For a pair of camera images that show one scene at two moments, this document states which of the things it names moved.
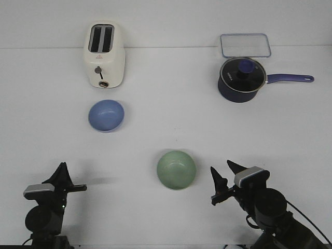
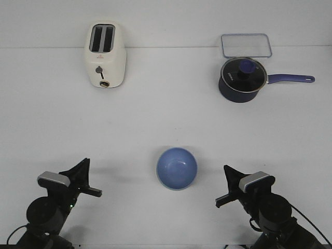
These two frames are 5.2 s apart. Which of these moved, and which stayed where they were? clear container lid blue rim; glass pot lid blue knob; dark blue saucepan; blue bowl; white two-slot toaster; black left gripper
Moved: blue bowl; black left gripper
Stayed: glass pot lid blue knob; dark blue saucepan; white two-slot toaster; clear container lid blue rim
